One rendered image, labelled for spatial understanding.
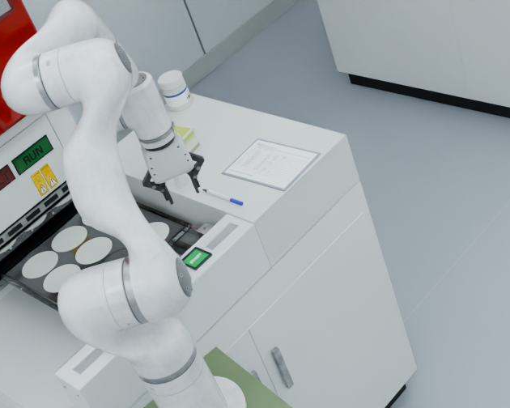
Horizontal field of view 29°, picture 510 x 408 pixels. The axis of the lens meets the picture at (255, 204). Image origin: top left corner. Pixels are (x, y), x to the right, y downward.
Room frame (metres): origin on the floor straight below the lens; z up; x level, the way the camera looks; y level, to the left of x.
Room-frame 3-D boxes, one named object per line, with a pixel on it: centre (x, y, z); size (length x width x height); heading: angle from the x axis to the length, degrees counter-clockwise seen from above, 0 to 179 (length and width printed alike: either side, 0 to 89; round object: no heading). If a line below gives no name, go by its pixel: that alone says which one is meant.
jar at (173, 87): (2.42, 0.09, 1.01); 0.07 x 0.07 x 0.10
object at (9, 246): (2.17, 0.55, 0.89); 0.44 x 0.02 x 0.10; 124
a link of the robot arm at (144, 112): (1.89, 0.15, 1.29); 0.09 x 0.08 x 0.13; 76
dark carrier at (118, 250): (2.01, 0.42, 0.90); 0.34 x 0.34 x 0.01; 34
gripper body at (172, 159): (1.90, 0.15, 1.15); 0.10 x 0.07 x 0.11; 92
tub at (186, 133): (2.17, 0.13, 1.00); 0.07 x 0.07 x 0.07; 43
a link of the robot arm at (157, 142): (1.89, 0.15, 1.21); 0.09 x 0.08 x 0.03; 92
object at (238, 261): (1.67, 0.27, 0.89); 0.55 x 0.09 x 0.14; 124
